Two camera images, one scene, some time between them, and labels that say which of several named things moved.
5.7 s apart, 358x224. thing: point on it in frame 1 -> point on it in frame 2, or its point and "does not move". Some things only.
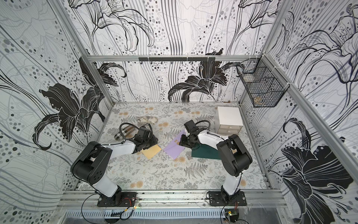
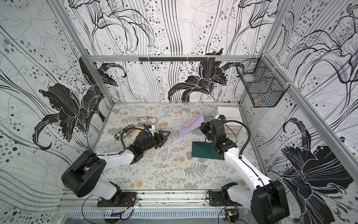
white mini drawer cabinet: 228,120 does not move
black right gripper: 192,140 -> 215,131
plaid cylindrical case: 125,132 does not move
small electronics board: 233,214 does not move
